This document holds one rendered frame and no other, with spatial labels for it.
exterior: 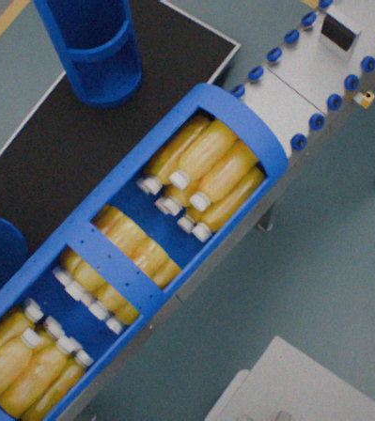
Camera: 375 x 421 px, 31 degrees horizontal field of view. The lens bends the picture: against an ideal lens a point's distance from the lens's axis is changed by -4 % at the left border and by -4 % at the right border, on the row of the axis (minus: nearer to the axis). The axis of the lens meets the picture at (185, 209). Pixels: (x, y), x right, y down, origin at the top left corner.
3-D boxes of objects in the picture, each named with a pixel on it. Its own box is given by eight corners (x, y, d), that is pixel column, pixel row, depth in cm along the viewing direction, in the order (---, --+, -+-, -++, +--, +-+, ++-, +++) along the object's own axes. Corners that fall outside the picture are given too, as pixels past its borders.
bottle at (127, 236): (138, 225, 145) (77, 290, 142) (152, 241, 151) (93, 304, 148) (118, 209, 149) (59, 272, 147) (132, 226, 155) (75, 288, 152)
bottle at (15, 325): (-13, 389, 146) (45, 327, 149) (-38, 368, 144) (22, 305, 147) (-13, 380, 152) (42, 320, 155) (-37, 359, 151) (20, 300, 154)
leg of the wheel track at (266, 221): (275, 223, 267) (292, 173, 207) (265, 234, 266) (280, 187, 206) (264, 213, 268) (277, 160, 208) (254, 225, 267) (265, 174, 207)
